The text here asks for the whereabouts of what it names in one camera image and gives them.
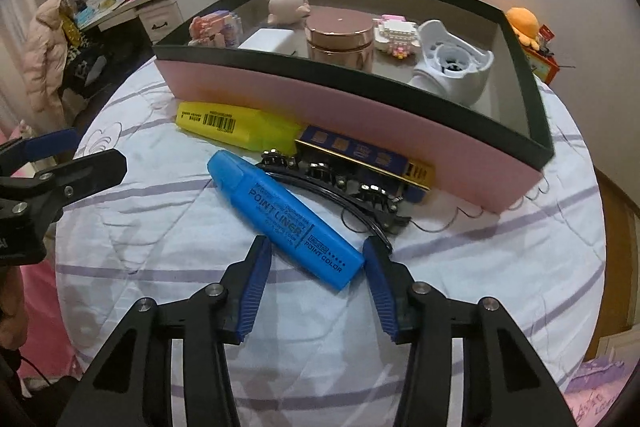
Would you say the pink box with black rim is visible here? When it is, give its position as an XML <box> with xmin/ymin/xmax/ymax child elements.
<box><xmin>152</xmin><ymin>0</ymin><xmax>555</xmax><ymax>214</ymax></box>

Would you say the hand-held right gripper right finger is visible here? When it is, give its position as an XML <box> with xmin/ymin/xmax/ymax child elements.
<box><xmin>362</xmin><ymin>237</ymin><xmax>581</xmax><ymax>427</ymax></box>

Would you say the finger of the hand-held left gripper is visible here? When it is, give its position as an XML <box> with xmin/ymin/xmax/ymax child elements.
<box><xmin>0</xmin><ymin>129</ymin><xmax>80</xmax><ymax>176</ymax></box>
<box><xmin>0</xmin><ymin>149</ymin><xmax>128</xmax><ymax>234</ymax></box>

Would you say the pig figurine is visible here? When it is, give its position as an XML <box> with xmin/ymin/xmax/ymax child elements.
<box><xmin>256</xmin><ymin>0</ymin><xmax>314</xmax><ymax>28</ymax></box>

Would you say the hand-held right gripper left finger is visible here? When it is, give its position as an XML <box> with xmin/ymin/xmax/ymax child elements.
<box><xmin>57</xmin><ymin>235</ymin><xmax>273</xmax><ymax>427</ymax></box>

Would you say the black rhinestone hair clip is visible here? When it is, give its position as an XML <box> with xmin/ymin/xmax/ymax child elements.
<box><xmin>257</xmin><ymin>149</ymin><xmax>414</xmax><ymax>254</ymax></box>

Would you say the blue and gold flat box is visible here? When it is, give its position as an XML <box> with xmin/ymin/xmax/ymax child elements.
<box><xmin>294</xmin><ymin>124</ymin><xmax>436</xmax><ymax>206</ymax></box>

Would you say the yellow highlighter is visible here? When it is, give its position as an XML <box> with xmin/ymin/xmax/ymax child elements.
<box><xmin>175</xmin><ymin>100</ymin><xmax>306</xmax><ymax>153</ymax></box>

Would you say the white charger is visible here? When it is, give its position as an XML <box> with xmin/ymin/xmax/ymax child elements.
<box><xmin>237</xmin><ymin>28</ymin><xmax>296</xmax><ymax>56</ymax></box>

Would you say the pink printed blanket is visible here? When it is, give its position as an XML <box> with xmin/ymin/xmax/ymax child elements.
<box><xmin>564</xmin><ymin>354</ymin><xmax>634</xmax><ymax>427</ymax></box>

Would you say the white pink building block model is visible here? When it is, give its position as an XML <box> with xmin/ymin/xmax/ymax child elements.
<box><xmin>372</xmin><ymin>13</ymin><xmax>420</xmax><ymax>59</ymax></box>

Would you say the blue highlighter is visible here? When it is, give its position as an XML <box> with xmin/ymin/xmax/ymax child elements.
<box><xmin>207</xmin><ymin>150</ymin><xmax>365</xmax><ymax>293</ymax></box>

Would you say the orange octopus plush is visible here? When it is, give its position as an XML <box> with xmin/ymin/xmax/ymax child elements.
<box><xmin>504</xmin><ymin>7</ymin><xmax>542</xmax><ymax>50</ymax></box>

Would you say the rose gold round jar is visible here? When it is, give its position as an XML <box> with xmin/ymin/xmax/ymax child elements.
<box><xmin>304</xmin><ymin>5</ymin><xmax>376</xmax><ymax>72</ymax></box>

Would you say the white striped quilt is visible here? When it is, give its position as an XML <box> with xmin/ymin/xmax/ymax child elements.
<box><xmin>54</xmin><ymin>54</ymin><xmax>609</xmax><ymax>427</ymax></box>

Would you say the white plug-in device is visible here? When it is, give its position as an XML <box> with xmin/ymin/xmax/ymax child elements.
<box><xmin>409</xmin><ymin>19</ymin><xmax>495</xmax><ymax>106</ymax></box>

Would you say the pink padded jacket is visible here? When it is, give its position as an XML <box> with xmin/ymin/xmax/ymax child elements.
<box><xmin>22</xmin><ymin>0</ymin><xmax>69</xmax><ymax>114</ymax></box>

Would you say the red storage box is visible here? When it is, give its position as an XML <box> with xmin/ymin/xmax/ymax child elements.
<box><xmin>520</xmin><ymin>24</ymin><xmax>564</xmax><ymax>86</ymax></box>

